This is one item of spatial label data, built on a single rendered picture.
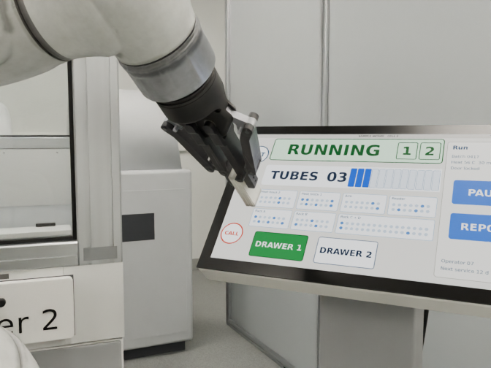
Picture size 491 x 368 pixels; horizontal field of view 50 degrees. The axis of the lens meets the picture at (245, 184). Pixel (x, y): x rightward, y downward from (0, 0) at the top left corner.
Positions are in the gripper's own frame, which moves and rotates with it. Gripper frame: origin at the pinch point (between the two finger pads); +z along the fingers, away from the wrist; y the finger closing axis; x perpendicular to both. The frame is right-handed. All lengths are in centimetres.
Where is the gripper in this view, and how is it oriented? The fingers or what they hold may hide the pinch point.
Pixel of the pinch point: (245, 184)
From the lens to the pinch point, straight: 71.4
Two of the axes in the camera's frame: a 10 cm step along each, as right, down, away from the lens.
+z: 3.5, 5.7, 7.4
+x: -3.3, 8.2, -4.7
